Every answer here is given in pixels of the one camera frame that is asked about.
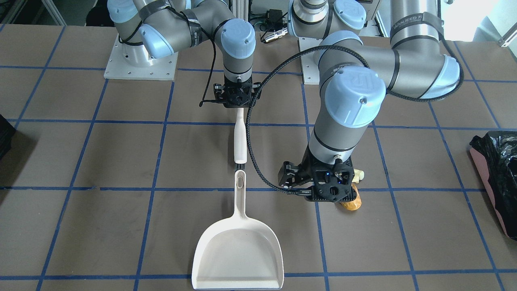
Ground aluminium frame post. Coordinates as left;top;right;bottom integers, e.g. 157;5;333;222
230;0;250;21

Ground black bin at edge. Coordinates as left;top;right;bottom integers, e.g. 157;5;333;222
0;115;16;160

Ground black braided cable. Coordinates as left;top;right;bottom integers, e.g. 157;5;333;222
245;40;461;193

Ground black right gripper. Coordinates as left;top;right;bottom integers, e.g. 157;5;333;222
213;81;261;108

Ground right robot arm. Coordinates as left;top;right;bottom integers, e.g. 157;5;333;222
104;0;256;108

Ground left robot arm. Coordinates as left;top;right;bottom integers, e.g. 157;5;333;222
279;0;463;202

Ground black bagged trash bin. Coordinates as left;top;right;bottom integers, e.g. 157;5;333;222
469;131;517;240

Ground pale yellow peel scrap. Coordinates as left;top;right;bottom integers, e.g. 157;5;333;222
352;168;364;183

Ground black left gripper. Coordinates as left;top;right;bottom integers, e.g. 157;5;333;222
277;150;357;203

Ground black power adapter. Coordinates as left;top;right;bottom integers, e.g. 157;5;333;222
254;9;284;32

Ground metal connector plug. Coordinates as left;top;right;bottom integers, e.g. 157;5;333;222
261;27;288;44

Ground brown potato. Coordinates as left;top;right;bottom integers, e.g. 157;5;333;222
340;182;362;211

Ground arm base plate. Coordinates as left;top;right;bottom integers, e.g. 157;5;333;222
103;37;179;81
298;37;322;85

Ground white hand brush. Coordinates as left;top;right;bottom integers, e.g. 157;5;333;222
234;108;248;171

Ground white plastic dustpan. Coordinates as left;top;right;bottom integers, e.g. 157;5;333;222
191;170;284;291

